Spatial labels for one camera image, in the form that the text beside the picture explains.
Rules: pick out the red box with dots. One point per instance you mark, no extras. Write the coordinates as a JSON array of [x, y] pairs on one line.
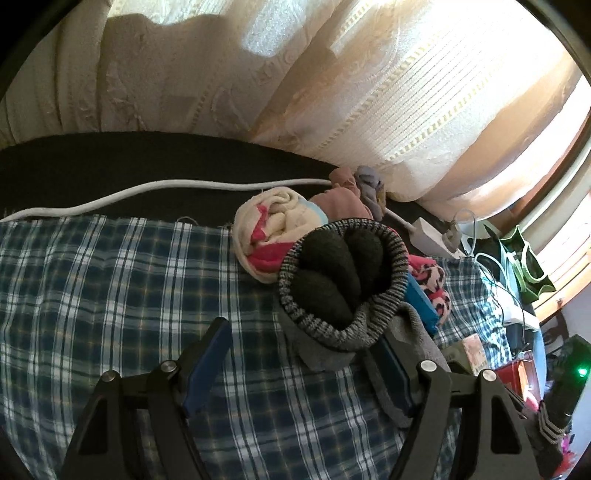
[[517, 378]]

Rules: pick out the white flat device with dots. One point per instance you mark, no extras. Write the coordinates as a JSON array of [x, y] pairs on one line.
[[515, 307]]

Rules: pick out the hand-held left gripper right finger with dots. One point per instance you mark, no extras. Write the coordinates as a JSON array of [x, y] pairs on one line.
[[398, 376]]

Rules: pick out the mauve pink sock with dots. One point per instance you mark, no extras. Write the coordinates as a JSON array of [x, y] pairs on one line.
[[344, 205]]

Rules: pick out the lilac grey sock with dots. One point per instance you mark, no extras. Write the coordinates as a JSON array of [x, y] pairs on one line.
[[369, 187]]

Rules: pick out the green fabric bag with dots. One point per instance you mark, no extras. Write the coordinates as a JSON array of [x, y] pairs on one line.
[[526, 267]]

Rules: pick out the blue plaid blanket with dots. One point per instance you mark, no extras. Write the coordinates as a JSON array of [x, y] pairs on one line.
[[115, 295]]

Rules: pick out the brown cardboard box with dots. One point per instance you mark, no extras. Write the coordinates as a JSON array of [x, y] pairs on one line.
[[470, 353]]

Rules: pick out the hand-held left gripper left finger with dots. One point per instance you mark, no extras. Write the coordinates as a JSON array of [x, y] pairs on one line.
[[207, 369]]

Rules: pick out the grey sock bundle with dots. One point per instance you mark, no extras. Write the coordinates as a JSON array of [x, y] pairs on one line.
[[337, 277]]

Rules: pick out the pink leopard print cloth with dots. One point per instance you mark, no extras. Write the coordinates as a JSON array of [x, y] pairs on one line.
[[431, 286]]

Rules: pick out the black bed sheet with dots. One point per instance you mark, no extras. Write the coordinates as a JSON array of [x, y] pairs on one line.
[[115, 159]]

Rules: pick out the blue box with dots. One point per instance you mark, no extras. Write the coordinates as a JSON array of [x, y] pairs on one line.
[[421, 302]]

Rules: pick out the cream and pink rolled cloth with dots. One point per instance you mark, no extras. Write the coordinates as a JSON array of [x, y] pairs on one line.
[[270, 217]]

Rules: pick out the white power strip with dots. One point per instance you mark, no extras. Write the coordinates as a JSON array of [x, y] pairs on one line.
[[431, 235]]

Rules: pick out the white lace curtain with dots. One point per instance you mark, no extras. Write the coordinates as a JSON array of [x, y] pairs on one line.
[[360, 87]]

